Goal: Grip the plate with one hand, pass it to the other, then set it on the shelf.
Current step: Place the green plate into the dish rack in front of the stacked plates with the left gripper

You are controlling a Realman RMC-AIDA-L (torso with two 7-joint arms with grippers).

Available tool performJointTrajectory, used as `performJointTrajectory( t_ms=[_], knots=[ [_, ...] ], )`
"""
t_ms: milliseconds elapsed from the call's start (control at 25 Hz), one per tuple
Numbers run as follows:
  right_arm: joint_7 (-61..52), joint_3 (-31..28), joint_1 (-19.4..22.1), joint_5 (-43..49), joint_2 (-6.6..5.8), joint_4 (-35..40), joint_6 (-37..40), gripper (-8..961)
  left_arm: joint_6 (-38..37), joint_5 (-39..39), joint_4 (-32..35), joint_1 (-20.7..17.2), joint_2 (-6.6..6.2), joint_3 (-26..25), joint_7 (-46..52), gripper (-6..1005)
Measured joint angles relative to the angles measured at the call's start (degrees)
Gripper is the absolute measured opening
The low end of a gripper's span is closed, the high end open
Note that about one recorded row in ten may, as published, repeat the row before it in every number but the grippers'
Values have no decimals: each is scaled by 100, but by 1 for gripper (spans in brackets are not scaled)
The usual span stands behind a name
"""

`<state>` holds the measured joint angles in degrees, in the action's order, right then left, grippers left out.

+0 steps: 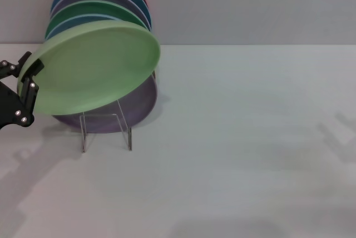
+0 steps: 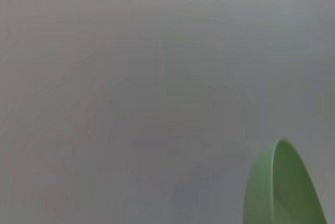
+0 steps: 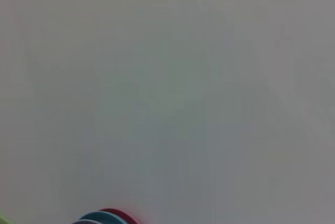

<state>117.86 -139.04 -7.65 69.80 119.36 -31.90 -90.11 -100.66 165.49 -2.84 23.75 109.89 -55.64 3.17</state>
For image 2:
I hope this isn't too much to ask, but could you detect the light green plate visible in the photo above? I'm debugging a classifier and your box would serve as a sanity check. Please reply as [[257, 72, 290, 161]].
[[242, 138, 328, 224]]

